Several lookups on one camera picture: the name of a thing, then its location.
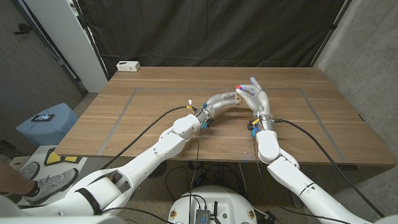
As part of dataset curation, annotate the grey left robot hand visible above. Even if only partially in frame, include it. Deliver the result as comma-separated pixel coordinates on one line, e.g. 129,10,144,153
195,91,242,124

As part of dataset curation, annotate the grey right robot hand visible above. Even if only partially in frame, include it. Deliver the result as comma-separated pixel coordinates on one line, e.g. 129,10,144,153
235,77,275,131

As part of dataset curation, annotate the black backdrop curtain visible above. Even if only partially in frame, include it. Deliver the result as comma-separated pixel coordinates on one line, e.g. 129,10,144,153
73,0,354,78

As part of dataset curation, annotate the black round floor fan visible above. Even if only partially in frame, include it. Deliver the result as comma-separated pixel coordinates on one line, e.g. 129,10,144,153
150,160,168,179

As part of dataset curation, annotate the white power strip box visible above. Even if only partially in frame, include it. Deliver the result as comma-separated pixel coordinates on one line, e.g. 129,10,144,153
116,60,141,73

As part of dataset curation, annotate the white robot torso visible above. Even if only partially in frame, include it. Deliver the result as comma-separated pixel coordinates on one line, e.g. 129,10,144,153
167,185,258,224

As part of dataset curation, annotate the black backdrop stand pole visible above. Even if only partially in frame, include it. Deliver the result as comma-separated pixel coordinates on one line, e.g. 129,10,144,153
310,0,354,68
72,0,110,81

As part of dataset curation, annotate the grey table leg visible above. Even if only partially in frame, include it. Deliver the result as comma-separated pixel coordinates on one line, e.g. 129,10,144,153
291,193,303,208

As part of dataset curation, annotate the small grey finned box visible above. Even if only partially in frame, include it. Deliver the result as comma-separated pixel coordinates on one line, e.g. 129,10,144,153
195,208,211,224

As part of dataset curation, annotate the white base with yellow mark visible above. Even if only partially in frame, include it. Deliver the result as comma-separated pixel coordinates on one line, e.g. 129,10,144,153
18,145,91,187

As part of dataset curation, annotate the blue stool with phone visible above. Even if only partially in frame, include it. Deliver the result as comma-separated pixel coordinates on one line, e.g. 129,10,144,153
16,103,79,147

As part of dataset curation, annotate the black phone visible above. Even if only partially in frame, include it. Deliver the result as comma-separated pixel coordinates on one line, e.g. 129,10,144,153
31,113,56,123

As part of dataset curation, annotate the grey sneaker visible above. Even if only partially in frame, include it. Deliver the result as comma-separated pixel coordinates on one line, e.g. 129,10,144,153
18,161,40,180

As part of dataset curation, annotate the person's bare leg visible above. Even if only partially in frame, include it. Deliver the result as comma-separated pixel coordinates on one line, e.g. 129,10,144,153
0,161,35,195

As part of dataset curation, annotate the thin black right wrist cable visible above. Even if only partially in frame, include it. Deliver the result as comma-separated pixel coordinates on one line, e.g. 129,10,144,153
252,135,354,224

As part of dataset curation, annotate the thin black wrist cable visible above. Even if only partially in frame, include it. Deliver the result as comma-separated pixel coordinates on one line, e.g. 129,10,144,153
252,135,354,224
188,130,202,224

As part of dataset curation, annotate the thin black left wrist cable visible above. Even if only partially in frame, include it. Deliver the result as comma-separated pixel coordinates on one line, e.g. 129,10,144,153
188,130,202,224

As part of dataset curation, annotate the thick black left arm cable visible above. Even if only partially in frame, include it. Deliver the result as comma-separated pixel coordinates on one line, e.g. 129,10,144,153
101,105,197,170

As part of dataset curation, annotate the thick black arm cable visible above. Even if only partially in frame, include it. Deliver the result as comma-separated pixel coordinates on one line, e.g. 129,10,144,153
101,105,197,170
272,118,386,218

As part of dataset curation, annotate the black floor cable bundle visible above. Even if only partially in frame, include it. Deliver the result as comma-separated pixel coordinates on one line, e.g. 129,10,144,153
164,161,246,203

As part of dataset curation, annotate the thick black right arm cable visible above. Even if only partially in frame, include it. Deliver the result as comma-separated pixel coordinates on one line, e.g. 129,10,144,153
272,118,386,218

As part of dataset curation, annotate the white wall panel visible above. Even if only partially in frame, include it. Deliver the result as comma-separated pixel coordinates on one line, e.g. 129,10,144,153
23,0,108,93

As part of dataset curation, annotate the black door handle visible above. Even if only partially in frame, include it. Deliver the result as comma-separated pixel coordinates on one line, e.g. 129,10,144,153
13,22,33,35

